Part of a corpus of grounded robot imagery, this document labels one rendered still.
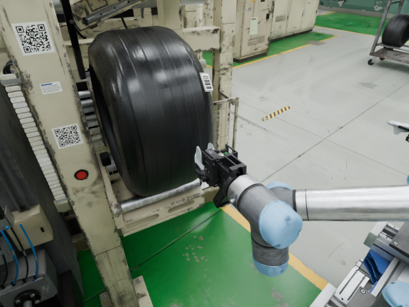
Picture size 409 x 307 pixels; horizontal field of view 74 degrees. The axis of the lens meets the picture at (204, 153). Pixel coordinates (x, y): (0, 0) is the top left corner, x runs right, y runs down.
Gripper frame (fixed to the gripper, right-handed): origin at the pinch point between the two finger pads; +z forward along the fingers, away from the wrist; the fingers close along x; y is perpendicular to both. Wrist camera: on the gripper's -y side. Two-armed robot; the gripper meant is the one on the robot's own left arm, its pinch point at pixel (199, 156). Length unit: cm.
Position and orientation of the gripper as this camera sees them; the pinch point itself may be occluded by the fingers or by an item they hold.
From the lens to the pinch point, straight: 76.0
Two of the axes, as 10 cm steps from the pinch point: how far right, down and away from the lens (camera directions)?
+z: -4.6, -4.2, 7.8
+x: -8.9, 2.7, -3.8
